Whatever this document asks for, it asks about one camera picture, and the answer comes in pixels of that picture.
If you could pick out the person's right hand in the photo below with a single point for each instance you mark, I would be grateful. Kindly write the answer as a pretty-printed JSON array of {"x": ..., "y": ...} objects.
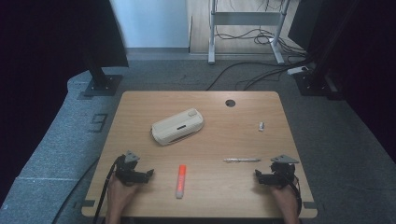
[{"x": 285, "y": 199}]

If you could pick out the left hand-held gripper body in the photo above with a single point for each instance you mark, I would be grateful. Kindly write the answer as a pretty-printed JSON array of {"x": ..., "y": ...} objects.
[{"x": 126, "y": 172}]

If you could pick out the white metal desk frame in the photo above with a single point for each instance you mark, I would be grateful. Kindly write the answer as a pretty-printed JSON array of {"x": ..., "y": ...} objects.
[{"x": 246, "y": 18}]

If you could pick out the cream fabric pencil case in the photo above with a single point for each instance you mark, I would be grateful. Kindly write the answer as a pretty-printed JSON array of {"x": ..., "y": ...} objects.
[{"x": 177, "y": 127}]

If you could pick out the person's left hand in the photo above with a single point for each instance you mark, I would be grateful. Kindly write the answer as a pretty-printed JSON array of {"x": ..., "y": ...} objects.
[{"x": 120, "y": 196}]

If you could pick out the silver clear pen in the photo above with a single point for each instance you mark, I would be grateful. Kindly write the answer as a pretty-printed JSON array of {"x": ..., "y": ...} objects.
[{"x": 241, "y": 160}]

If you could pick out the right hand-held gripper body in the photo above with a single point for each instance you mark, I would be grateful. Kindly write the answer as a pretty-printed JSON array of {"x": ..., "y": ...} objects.
[{"x": 282, "y": 174}]

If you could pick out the orange highlighter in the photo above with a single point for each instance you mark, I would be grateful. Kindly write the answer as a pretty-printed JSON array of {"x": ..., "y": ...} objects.
[{"x": 181, "y": 182}]

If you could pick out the dark curtain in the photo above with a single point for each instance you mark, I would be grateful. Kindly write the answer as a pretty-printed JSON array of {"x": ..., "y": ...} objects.
[
  {"x": 37, "y": 77},
  {"x": 370, "y": 62}
]

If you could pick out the white power strip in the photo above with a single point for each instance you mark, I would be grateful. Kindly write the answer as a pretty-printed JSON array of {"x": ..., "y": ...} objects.
[{"x": 297, "y": 70}]

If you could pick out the black stand with base plate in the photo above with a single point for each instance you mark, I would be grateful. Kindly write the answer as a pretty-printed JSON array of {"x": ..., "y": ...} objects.
[
  {"x": 314, "y": 84},
  {"x": 102, "y": 84}
]

